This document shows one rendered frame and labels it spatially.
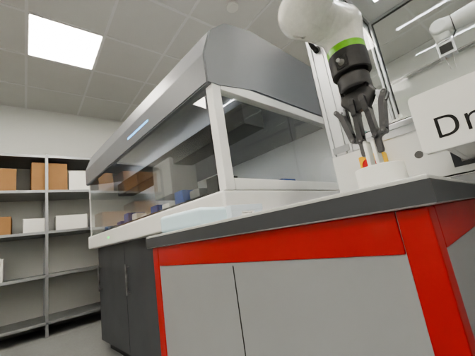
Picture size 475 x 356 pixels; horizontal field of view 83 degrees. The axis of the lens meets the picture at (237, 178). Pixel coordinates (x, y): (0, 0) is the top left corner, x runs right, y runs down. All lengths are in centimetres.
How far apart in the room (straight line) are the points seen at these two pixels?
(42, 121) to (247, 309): 433
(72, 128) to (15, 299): 228
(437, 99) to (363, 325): 40
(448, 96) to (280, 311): 45
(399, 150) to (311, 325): 66
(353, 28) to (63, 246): 398
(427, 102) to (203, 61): 89
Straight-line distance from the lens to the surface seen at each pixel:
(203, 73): 121
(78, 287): 424
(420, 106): 60
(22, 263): 419
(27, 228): 379
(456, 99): 59
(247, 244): 45
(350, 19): 78
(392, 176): 44
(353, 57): 73
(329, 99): 107
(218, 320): 55
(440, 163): 92
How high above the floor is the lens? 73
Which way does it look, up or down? 12 degrees up
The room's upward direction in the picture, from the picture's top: 9 degrees counter-clockwise
